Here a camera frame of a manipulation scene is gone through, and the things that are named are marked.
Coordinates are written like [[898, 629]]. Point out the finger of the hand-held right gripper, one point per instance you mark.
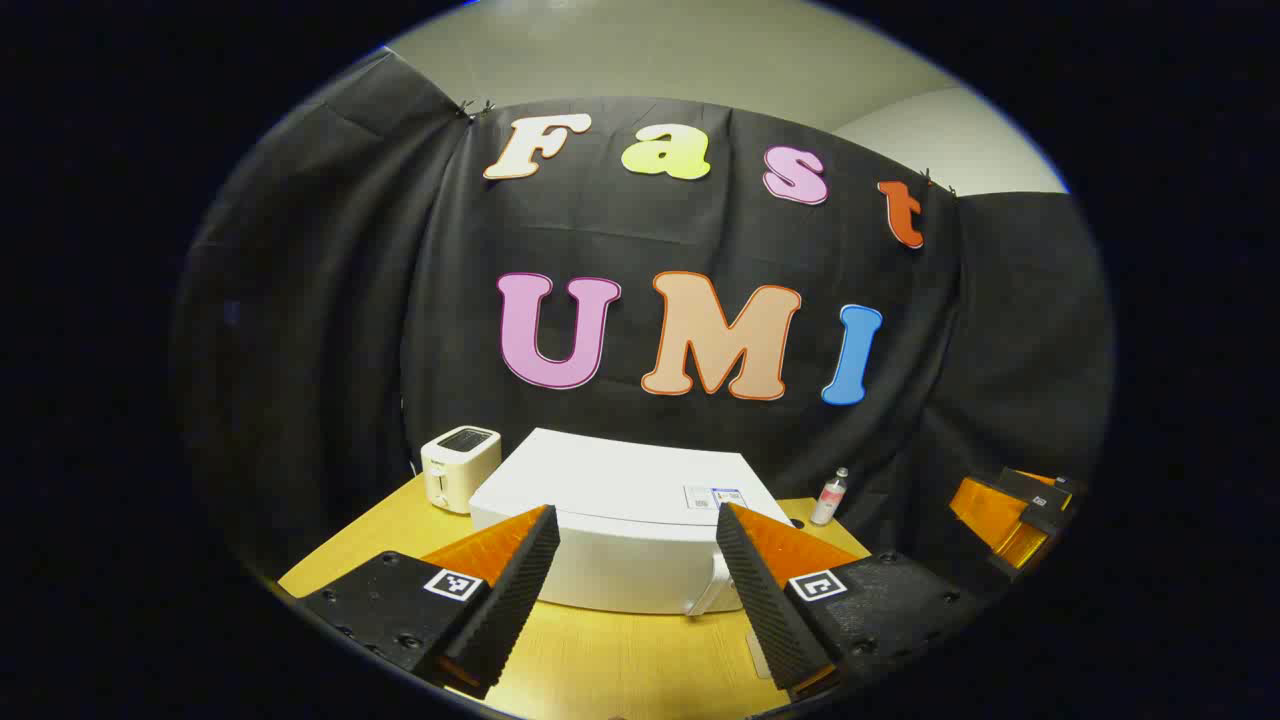
[[985, 510]]

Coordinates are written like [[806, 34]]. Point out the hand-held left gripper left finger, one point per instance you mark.
[[510, 600]]

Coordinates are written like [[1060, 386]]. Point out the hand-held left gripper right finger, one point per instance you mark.
[[765, 600]]

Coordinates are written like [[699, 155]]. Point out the white microwave oven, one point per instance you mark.
[[600, 500]]

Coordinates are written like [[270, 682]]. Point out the small clear bottle pink label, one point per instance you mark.
[[828, 500]]

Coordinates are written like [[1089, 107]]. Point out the white toaster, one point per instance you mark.
[[455, 475]]

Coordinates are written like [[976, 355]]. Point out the small black cloth clip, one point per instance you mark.
[[472, 106], [936, 181]]

